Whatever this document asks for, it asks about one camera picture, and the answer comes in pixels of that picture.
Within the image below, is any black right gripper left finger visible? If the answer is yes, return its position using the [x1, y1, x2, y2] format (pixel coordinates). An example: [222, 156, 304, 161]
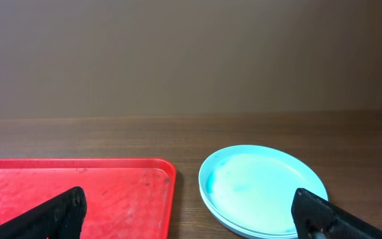
[0, 187, 87, 239]

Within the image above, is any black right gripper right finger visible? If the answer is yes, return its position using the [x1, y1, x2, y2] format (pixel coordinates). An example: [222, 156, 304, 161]
[291, 188, 382, 239]

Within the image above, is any white plate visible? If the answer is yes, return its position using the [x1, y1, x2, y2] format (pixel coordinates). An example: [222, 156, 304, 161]
[200, 194, 298, 239]

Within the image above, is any light blue plate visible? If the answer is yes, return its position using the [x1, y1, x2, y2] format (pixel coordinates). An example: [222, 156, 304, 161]
[198, 145, 328, 234]
[199, 189, 298, 239]

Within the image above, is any red plastic tray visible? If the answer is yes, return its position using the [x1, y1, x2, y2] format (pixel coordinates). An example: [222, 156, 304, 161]
[0, 159, 176, 239]

